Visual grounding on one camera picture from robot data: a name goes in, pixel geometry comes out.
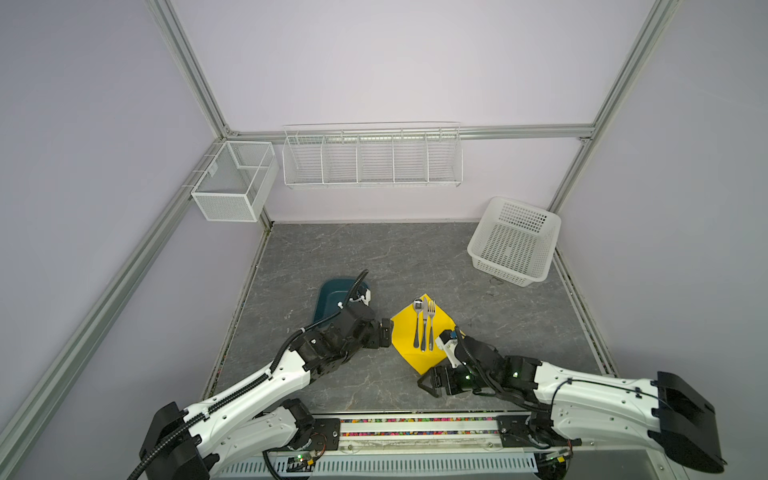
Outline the white wire wall rack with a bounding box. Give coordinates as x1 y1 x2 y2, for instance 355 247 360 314
283 122 464 188

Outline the silver fork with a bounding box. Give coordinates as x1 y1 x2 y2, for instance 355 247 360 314
427 300 436 351

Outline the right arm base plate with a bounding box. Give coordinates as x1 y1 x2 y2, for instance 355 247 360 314
496 412 572 450

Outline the silver spoon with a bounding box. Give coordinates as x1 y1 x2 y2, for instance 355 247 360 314
413 298 424 349

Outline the silver knife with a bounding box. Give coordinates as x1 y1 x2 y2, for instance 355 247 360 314
420 301 428 352

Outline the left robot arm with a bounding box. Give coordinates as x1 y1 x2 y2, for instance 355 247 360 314
129 272 393 479

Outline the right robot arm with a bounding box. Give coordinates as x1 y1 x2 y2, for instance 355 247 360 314
418 328 727 474

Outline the teal plastic tray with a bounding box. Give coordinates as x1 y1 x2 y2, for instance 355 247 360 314
312 278 360 325

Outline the white mesh wall box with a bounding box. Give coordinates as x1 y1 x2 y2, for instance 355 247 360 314
192 141 279 223

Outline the white vent grille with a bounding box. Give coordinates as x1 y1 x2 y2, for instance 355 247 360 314
215 453 540 480

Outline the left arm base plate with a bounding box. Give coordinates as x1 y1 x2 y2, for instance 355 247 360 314
286 417 341 452

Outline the white perforated plastic basket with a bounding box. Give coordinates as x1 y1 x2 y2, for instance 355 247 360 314
467 197 561 287

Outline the aluminium front rail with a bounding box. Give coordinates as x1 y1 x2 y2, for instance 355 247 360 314
336 405 665 451

